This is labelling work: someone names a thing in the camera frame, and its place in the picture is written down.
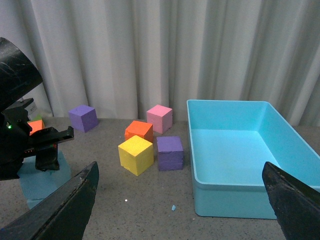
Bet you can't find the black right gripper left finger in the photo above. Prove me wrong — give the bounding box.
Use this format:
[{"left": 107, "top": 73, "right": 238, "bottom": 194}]
[{"left": 0, "top": 161, "right": 99, "bottom": 240}]

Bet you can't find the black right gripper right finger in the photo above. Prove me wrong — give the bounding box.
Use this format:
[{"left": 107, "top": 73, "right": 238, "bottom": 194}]
[{"left": 262, "top": 161, "right": 320, "bottom": 240}]

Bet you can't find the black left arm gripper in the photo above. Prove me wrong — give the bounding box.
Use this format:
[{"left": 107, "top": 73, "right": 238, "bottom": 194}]
[{"left": 0, "top": 98, "right": 74, "bottom": 180}]

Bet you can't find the light blue foam cube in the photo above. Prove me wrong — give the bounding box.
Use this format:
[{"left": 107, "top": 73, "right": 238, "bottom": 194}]
[{"left": 17, "top": 150, "right": 71, "bottom": 209}]

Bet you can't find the orange foam cube left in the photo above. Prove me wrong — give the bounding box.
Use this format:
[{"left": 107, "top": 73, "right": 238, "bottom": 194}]
[{"left": 27, "top": 119, "right": 45, "bottom": 136}]

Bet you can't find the orange foam cube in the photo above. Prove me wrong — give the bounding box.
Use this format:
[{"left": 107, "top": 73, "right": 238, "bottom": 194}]
[
  {"left": 27, "top": 119, "right": 45, "bottom": 136},
  {"left": 124, "top": 120, "right": 154, "bottom": 143}
]

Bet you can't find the green foam cube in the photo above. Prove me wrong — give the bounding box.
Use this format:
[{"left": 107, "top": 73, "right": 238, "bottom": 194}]
[{"left": 32, "top": 114, "right": 43, "bottom": 122}]

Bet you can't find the purple foam cube back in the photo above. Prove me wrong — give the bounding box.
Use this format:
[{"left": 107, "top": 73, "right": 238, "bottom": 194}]
[{"left": 68, "top": 105, "right": 99, "bottom": 133}]

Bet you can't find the purple foam cube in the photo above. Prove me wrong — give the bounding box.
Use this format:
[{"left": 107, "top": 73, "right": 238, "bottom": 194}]
[
  {"left": 68, "top": 105, "right": 99, "bottom": 133},
  {"left": 156, "top": 136, "right": 184, "bottom": 171}
]

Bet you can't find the yellow foam cube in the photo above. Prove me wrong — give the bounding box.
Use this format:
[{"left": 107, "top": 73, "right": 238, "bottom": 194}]
[{"left": 118, "top": 135, "right": 154, "bottom": 176}]

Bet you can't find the light blue plastic bin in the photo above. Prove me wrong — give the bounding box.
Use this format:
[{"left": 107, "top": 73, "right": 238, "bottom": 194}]
[{"left": 187, "top": 99, "right": 320, "bottom": 219}]

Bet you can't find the orange foam cube right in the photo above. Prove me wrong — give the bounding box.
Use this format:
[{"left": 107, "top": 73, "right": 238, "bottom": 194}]
[{"left": 124, "top": 120, "right": 154, "bottom": 143}]

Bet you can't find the pink foam cube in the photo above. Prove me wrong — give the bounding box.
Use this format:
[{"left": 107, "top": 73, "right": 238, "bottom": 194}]
[{"left": 146, "top": 104, "right": 173, "bottom": 134}]

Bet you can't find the purple foam cube right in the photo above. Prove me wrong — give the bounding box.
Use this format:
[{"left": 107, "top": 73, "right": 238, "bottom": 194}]
[{"left": 156, "top": 136, "right": 184, "bottom": 171}]

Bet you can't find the white curtain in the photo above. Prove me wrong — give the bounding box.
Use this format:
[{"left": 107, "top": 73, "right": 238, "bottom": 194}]
[{"left": 0, "top": 0, "right": 320, "bottom": 126}]

